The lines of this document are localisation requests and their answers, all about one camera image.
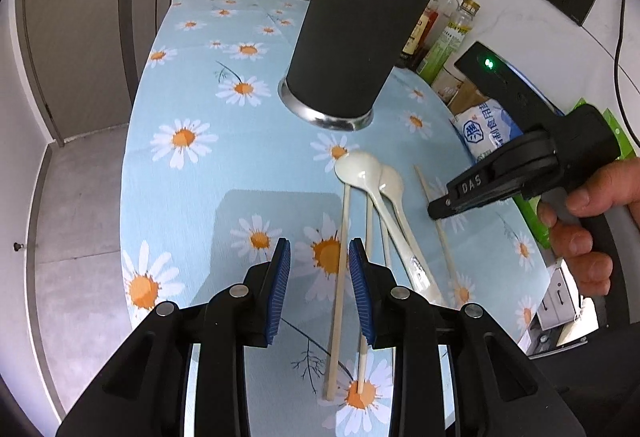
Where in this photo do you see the row of condiment bottles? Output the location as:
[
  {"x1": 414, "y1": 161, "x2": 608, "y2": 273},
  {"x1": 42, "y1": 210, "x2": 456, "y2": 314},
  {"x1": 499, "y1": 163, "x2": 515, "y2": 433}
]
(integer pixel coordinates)
[{"x1": 360, "y1": 0, "x2": 482, "y2": 85}]

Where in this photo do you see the wooden chopstick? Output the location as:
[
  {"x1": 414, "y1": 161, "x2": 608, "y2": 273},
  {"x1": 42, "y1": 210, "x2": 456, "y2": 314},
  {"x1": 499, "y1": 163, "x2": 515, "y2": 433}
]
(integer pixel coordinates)
[{"x1": 414, "y1": 164, "x2": 463, "y2": 303}]

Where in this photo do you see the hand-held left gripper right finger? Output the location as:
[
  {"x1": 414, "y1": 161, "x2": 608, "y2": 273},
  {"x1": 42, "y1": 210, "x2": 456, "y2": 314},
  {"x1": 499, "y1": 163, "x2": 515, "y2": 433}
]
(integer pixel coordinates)
[{"x1": 348, "y1": 237, "x2": 586, "y2": 437}]

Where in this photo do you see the person's right hand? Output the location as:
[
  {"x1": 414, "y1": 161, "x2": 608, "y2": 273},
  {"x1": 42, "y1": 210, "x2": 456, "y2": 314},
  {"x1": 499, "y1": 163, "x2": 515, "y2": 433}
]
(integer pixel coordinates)
[{"x1": 537, "y1": 156, "x2": 640, "y2": 298}]

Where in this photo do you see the cream long-handled spoon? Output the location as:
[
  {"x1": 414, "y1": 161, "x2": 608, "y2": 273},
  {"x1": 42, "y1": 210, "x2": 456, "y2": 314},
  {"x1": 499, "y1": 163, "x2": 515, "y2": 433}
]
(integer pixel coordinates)
[
  {"x1": 334, "y1": 151, "x2": 393, "y2": 268},
  {"x1": 377, "y1": 164, "x2": 447, "y2": 309}
]

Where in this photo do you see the green sugar bag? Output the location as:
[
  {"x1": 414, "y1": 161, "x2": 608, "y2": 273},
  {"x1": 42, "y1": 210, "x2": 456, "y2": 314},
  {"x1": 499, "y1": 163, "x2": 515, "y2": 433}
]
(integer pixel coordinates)
[{"x1": 520, "y1": 110, "x2": 631, "y2": 250}]

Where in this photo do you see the clear spice jar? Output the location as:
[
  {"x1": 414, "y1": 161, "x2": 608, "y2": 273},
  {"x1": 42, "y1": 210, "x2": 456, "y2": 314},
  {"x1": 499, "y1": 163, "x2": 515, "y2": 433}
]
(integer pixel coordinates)
[{"x1": 447, "y1": 80, "x2": 488, "y2": 115}]

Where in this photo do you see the grey door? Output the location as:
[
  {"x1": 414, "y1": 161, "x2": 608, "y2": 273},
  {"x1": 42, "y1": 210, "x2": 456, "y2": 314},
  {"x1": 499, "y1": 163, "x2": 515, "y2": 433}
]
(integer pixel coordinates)
[{"x1": 15, "y1": 0, "x2": 186, "y2": 148}]

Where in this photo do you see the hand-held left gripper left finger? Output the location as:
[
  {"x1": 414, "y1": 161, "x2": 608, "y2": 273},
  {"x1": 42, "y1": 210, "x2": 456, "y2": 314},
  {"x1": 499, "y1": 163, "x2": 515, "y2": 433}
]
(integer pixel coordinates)
[{"x1": 55, "y1": 237, "x2": 292, "y2": 437}]

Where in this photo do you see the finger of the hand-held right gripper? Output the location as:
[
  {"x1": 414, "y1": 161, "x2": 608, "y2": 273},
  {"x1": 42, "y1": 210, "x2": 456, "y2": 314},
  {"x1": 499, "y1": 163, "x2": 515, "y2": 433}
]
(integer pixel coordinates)
[{"x1": 426, "y1": 190, "x2": 523, "y2": 221}]

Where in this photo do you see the white lidded spice jar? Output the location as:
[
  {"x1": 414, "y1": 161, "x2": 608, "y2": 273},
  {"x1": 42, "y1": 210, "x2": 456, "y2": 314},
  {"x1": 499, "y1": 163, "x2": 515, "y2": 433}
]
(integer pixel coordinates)
[{"x1": 432, "y1": 67, "x2": 471, "y2": 105}]

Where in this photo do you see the white and blue salt bag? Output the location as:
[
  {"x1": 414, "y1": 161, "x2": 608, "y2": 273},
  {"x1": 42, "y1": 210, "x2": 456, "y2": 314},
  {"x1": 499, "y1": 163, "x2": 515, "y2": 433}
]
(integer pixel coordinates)
[{"x1": 450, "y1": 98, "x2": 523, "y2": 163}]

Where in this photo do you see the black cable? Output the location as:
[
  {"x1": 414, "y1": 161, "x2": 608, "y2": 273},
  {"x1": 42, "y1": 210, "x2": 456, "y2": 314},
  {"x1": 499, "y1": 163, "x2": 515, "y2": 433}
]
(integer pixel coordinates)
[{"x1": 614, "y1": 0, "x2": 640, "y2": 143}]

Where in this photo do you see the black utensil holder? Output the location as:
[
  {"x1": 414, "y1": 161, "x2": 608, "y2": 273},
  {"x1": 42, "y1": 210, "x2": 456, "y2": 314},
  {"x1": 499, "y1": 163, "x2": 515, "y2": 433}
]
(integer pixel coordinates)
[{"x1": 277, "y1": 0, "x2": 431, "y2": 130}]

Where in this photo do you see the blue daisy-print tablecloth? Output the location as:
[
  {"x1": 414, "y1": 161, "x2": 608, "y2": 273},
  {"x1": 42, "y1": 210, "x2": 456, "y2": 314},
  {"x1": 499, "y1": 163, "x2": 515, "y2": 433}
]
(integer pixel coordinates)
[{"x1": 120, "y1": 0, "x2": 546, "y2": 437}]

